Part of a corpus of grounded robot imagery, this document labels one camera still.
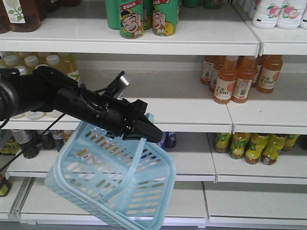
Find dark tea bottle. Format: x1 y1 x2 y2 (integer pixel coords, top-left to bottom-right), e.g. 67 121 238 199
11 129 39 159

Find yellow lemon tea bottle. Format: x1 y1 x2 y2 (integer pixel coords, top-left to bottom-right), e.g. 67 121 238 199
245 133 270 164
261 134 287 165
229 132 251 159

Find blue sports drink bottle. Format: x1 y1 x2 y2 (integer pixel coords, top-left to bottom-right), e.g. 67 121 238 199
157 132 177 149

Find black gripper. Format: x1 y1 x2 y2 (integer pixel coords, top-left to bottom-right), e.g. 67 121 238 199
56 87 163 143

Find green cartoon drink can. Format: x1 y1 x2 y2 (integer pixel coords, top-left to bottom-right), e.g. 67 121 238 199
118 0 144 39
152 0 178 36

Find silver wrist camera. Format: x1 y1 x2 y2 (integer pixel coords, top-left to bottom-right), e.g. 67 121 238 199
104 71 130 99

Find peach C100 drink bottle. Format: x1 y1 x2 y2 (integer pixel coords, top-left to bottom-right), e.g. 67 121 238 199
213 56 239 104
231 56 258 104
256 55 283 93

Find light blue plastic basket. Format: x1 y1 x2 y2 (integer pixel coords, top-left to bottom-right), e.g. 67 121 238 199
45 122 176 230

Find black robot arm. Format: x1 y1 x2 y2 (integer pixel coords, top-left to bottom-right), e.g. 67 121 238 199
0 66 163 143

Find pale yellow drink bottle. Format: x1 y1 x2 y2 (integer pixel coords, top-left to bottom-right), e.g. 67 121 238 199
46 52 80 82

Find white metal shelf unit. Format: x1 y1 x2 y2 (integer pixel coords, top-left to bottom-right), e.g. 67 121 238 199
0 0 307 226

